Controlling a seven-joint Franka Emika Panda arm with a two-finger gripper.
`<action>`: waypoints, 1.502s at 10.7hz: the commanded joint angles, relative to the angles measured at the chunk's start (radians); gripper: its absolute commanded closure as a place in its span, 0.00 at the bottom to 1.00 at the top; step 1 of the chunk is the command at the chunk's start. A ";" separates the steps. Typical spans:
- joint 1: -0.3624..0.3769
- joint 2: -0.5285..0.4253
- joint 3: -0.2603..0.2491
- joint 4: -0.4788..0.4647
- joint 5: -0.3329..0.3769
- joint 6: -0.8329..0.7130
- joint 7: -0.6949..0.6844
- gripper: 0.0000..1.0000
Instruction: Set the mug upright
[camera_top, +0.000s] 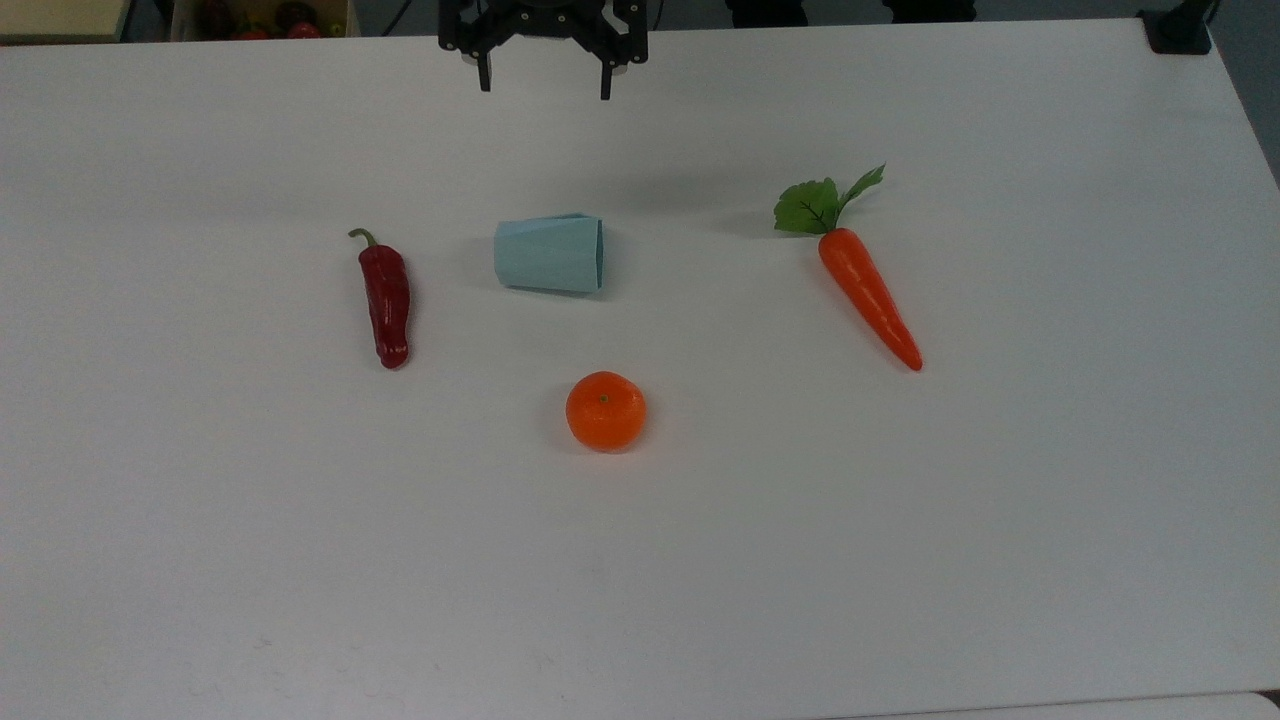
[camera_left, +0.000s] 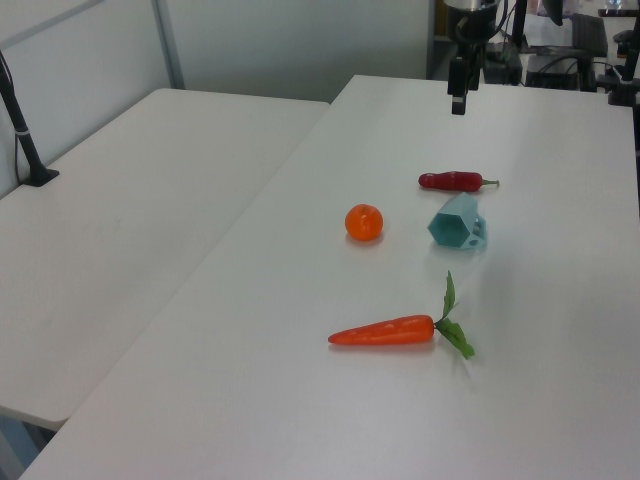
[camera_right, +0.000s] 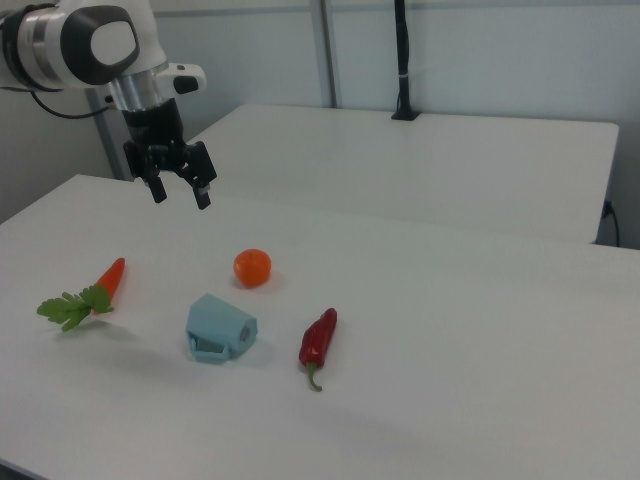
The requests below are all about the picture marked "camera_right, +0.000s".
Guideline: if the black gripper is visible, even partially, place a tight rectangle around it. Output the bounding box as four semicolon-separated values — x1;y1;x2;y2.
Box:
121;96;219;211

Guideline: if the light blue mug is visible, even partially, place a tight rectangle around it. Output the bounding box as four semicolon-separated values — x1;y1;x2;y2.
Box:
184;293;259;365

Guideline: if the orange tangerine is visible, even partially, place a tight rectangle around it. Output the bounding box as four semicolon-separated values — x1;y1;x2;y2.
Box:
233;248;273;289

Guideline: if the carrot with green leaves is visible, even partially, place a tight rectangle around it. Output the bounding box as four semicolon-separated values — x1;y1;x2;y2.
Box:
36;257;127;333

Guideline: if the red chili pepper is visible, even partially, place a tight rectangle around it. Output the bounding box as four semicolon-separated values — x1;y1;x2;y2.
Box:
298;307;339;393

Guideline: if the white side table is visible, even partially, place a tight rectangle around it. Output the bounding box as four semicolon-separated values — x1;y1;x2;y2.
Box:
185;103;621;246

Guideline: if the black pole with base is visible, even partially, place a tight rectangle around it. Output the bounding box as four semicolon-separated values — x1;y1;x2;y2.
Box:
390;0;421;122

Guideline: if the grey aluminium frame post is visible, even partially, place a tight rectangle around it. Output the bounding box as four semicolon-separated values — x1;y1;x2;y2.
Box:
84;87;132;182

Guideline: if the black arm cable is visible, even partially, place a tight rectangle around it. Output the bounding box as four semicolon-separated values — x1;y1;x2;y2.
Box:
0;84;119;120

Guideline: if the grey metal wall post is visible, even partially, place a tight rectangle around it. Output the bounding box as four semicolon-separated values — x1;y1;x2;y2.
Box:
315;0;342;109

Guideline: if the black cable at wall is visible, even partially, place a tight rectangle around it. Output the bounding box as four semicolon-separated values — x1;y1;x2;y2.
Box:
603;199;622;248

